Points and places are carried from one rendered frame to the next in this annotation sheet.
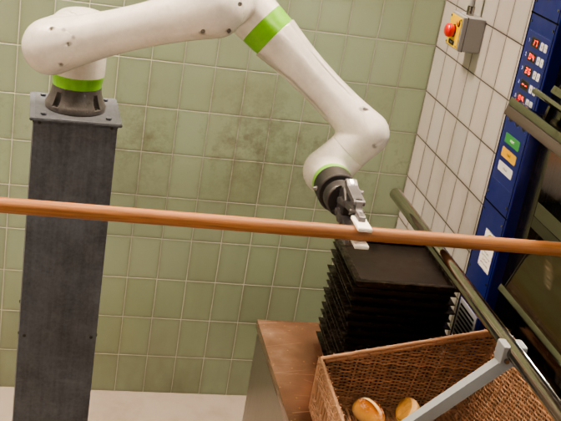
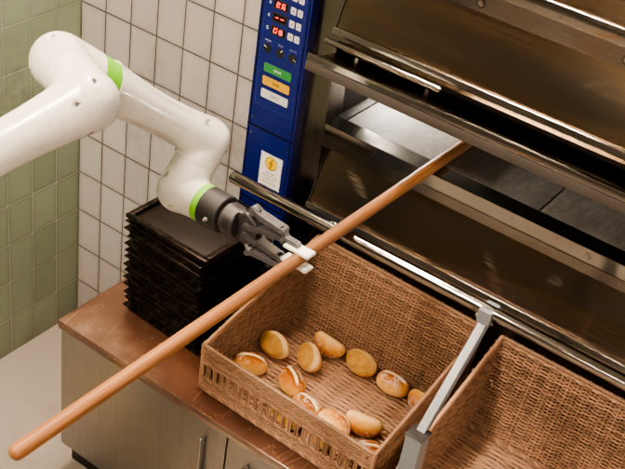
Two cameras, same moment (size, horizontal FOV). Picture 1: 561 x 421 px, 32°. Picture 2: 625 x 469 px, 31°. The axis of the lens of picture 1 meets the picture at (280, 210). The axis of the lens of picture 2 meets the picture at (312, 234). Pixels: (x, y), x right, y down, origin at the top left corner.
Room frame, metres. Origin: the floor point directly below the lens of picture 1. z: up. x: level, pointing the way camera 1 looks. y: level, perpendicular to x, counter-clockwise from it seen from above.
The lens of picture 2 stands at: (0.47, 1.21, 2.62)
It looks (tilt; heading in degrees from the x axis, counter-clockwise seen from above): 35 degrees down; 315
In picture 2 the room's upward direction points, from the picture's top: 9 degrees clockwise
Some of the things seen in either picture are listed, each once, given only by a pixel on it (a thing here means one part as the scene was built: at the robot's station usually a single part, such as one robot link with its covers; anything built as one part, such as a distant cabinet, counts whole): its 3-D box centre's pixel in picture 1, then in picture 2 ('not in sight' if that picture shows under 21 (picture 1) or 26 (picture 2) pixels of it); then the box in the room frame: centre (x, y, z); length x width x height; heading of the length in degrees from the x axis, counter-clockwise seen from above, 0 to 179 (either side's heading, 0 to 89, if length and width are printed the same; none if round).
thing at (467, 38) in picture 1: (465, 32); not in sight; (2.87, -0.44, 1.46); 0.10 x 0.07 x 0.10; 14
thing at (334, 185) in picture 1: (343, 202); (243, 224); (2.02, -0.13, 1.19); 0.09 x 0.07 x 0.08; 13
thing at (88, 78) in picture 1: (78, 48); not in sight; (2.33, 0.55, 1.36); 0.16 x 0.13 x 0.19; 170
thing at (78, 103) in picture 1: (75, 89); not in sight; (2.40, 0.57, 1.23); 0.26 x 0.15 x 0.06; 16
